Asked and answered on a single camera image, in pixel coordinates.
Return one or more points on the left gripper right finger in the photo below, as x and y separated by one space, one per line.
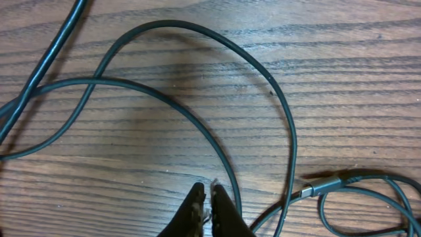
226 221

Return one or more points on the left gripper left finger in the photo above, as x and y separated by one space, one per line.
188 220

